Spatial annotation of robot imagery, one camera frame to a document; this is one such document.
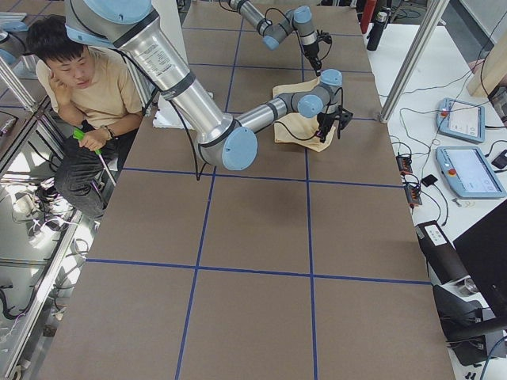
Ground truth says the blue teach pendant far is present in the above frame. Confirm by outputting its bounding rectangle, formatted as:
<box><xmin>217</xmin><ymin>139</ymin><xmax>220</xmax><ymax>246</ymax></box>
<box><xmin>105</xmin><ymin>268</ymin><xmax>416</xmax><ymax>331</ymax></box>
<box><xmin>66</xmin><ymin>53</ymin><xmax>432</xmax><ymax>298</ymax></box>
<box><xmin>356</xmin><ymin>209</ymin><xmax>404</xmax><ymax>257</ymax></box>
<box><xmin>436</xmin><ymin>97</ymin><xmax>486</xmax><ymax>143</ymax></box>

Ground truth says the black box with label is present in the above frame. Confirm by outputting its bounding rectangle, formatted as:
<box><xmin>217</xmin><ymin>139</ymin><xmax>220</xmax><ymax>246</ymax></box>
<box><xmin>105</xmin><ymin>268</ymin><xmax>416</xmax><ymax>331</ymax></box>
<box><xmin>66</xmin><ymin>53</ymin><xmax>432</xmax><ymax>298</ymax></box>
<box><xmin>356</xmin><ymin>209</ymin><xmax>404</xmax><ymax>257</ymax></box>
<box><xmin>415</xmin><ymin>221</ymin><xmax>470</xmax><ymax>285</ymax></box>

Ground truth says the orange black usb hub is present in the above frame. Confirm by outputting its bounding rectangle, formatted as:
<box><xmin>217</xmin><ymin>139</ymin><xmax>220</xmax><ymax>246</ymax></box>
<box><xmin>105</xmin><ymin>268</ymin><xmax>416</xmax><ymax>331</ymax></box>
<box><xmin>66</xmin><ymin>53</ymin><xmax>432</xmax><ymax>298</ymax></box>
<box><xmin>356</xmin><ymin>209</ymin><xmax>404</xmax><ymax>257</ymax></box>
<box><xmin>396</xmin><ymin>154</ymin><xmax>414</xmax><ymax>176</ymax></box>

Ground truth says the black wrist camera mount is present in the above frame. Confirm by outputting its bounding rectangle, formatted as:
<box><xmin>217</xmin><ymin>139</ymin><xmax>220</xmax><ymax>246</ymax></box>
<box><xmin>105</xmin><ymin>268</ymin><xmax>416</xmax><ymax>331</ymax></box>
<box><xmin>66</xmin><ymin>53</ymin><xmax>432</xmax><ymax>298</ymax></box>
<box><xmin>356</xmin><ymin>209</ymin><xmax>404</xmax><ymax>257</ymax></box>
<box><xmin>335</xmin><ymin>105</ymin><xmax>353</xmax><ymax>139</ymax></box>
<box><xmin>317</xmin><ymin>30</ymin><xmax>333</xmax><ymax>45</ymax></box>

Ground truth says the green handled screwdriver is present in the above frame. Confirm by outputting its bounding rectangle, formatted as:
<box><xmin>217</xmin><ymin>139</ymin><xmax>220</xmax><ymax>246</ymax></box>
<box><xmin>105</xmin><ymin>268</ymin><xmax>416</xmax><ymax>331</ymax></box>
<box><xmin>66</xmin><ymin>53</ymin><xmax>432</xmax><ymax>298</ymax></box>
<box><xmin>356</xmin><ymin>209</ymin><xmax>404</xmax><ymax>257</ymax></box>
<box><xmin>72</xmin><ymin>128</ymin><xmax>118</xmax><ymax>187</ymax></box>

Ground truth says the black water bottle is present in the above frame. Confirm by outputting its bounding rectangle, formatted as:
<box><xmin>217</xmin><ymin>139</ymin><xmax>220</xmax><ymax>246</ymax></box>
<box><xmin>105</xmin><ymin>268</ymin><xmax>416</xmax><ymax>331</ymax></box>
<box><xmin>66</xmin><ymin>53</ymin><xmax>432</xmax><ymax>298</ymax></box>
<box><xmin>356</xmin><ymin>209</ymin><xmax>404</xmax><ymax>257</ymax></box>
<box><xmin>366</xmin><ymin>10</ymin><xmax>389</xmax><ymax>51</ymax></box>

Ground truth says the aluminium frame post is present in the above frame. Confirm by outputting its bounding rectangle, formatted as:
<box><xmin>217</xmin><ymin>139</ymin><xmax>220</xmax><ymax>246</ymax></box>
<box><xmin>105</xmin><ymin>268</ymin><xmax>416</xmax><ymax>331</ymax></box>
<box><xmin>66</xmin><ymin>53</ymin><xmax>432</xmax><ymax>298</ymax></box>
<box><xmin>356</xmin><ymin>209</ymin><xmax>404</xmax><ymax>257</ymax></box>
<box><xmin>379</xmin><ymin>0</ymin><xmax>449</xmax><ymax>124</ymax></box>

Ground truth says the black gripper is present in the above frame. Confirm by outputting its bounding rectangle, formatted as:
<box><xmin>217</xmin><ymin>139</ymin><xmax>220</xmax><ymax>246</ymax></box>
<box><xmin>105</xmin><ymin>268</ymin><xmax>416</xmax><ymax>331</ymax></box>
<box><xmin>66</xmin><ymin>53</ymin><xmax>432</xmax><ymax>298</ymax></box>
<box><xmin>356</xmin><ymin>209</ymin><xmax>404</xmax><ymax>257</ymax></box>
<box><xmin>302</xmin><ymin>40</ymin><xmax>322</xmax><ymax>76</ymax></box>
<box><xmin>316</xmin><ymin>112</ymin><xmax>336</xmax><ymax>143</ymax></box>

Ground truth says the beige long sleeve printed shirt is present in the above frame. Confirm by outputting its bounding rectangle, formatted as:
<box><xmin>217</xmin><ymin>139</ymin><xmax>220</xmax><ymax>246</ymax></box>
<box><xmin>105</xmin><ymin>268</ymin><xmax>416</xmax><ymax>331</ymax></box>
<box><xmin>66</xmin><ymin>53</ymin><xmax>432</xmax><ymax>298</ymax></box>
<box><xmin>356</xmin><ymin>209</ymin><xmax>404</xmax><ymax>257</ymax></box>
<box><xmin>273</xmin><ymin>78</ymin><xmax>336</xmax><ymax>152</ymax></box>

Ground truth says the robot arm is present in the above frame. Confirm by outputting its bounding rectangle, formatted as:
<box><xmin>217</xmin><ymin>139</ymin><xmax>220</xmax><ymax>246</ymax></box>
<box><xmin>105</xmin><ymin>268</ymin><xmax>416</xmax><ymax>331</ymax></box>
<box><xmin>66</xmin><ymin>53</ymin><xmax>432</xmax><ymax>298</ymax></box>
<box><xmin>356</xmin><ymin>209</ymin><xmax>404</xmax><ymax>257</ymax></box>
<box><xmin>227</xmin><ymin>0</ymin><xmax>322</xmax><ymax>76</ymax></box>
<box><xmin>65</xmin><ymin>1</ymin><xmax>345</xmax><ymax>171</ymax></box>

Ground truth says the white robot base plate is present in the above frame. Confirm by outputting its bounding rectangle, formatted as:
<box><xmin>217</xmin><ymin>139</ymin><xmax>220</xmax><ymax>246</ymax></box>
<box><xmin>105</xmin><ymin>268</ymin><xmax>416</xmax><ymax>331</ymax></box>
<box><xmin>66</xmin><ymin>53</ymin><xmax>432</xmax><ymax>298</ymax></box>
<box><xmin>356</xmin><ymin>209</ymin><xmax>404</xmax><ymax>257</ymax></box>
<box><xmin>153</xmin><ymin>96</ymin><xmax>184</xmax><ymax>129</ymax></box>

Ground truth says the seated person beige shirt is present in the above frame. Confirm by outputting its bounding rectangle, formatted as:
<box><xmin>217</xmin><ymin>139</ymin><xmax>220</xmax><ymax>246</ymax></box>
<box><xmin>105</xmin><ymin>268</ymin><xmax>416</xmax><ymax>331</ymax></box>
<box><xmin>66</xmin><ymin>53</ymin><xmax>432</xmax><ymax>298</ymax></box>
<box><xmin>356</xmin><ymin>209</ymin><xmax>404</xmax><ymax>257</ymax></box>
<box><xmin>26</xmin><ymin>15</ymin><xmax>143</xmax><ymax>221</ymax></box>

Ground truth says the blue teach pendant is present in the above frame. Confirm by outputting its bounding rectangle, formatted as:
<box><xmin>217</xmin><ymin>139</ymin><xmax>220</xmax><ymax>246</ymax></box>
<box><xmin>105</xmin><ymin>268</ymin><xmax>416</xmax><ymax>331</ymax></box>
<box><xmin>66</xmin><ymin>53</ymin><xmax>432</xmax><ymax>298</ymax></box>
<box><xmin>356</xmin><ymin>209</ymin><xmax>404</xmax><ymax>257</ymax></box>
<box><xmin>435</xmin><ymin>146</ymin><xmax>506</xmax><ymax>200</ymax></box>
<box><xmin>436</xmin><ymin>97</ymin><xmax>486</xmax><ymax>143</ymax></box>

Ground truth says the blue teach pendant near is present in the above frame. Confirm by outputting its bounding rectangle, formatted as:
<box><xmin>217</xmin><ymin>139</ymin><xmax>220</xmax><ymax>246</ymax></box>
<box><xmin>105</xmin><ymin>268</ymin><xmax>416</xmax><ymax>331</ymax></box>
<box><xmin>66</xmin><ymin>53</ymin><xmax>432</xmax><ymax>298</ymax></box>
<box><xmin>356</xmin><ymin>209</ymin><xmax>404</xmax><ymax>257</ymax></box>
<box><xmin>435</xmin><ymin>146</ymin><xmax>506</xmax><ymax>200</ymax></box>

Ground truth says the black monitor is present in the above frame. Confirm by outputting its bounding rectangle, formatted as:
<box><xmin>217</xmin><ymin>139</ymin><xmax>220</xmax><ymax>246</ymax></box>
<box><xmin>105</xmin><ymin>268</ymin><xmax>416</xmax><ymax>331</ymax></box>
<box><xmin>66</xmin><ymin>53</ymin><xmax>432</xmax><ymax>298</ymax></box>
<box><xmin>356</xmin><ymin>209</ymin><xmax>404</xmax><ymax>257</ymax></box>
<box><xmin>453</xmin><ymin>202</ymin><xmax>507</xmax><ymax>316</ymax></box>

